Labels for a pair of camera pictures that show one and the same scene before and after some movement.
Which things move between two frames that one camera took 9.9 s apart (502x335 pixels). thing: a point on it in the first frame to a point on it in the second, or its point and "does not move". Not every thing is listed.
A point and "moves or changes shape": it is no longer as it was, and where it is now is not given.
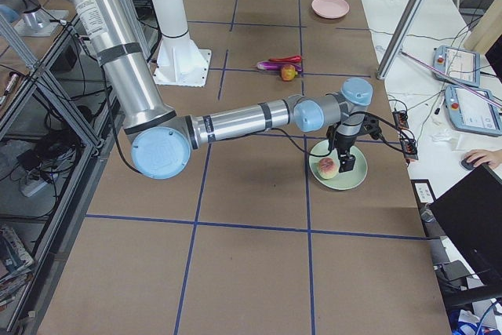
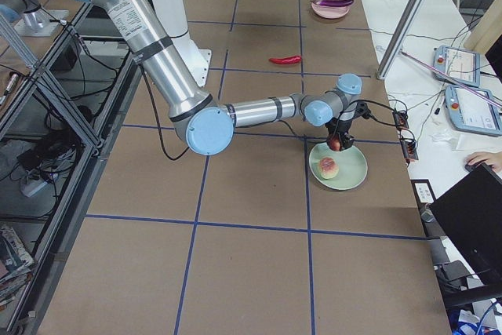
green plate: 344,180 does not move
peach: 328,168 does not move
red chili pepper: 294,59 does not move
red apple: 288,72 moves or changes shape
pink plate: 329,7 does not move
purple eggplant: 267,65 to 332,2
